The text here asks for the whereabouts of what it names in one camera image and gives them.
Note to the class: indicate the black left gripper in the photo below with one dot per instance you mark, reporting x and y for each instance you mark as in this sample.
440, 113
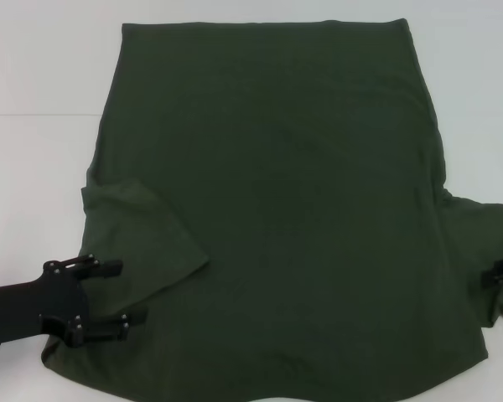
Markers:
29, 303

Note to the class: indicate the dark green shirt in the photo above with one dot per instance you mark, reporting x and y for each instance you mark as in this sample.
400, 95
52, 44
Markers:
276, 167

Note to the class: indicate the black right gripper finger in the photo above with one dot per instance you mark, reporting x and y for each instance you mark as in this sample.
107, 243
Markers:
501, 274

